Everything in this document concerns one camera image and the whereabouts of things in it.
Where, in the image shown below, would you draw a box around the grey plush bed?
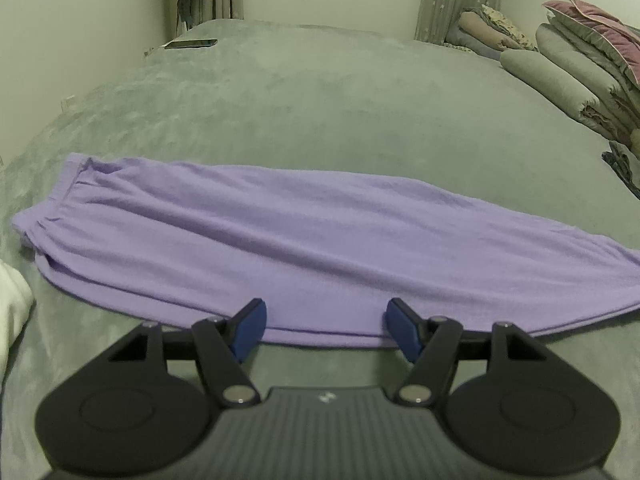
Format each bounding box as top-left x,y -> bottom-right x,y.
0,19 -> 640,480

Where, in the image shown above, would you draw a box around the floral folded cloth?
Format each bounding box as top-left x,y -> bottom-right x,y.
480,4 -> 538,52

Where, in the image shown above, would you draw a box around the grey folded quilt stack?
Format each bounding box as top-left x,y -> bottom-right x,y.
535,15 -> 640,146

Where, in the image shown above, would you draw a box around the black smartphone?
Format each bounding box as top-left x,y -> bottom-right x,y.
164,38 -> 219,51

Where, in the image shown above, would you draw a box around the dark hanging cloth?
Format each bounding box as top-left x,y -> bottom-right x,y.
175,0 -> 193,43

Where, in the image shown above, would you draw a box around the mauve quilted pillow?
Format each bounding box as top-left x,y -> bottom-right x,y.
542,0 -> 640,86

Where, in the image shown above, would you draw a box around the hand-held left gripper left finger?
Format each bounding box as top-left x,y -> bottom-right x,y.
105,298 -> 267,408

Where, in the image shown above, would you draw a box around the purple pants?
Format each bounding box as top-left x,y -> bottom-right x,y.
11,154 -> 640,350

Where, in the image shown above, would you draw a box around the dark grey folded clothes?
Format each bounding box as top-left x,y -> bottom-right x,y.
601,140 -> 640,201

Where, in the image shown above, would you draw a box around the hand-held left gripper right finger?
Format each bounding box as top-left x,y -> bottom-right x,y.
384,297 -> 551,407

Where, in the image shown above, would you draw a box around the white cloth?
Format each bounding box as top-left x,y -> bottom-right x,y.
0,260 -> 35,376

